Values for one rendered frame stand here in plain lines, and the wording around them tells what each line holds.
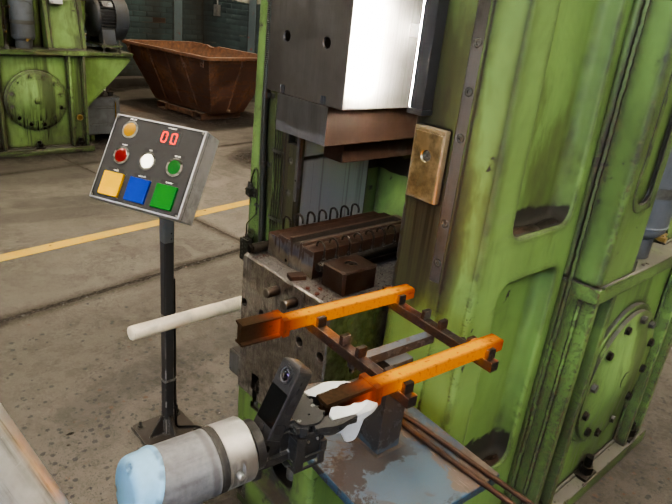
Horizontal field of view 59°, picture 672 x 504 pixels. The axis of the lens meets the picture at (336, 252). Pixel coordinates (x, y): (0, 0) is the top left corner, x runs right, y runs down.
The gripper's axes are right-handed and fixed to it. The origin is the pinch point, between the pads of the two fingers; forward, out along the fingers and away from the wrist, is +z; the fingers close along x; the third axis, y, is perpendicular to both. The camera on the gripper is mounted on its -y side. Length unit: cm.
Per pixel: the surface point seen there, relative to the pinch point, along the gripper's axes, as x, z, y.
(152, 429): -125, 13, 102
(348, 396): 1.3, -3.4, -1.3
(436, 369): 1.4, 15.9, -0.1
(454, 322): -22, 49, 11
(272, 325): -23.7, -1.6, -0.1
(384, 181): -83, 77, -3
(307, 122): -64, 31, -28
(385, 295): -22.8, 25.2, -0.9
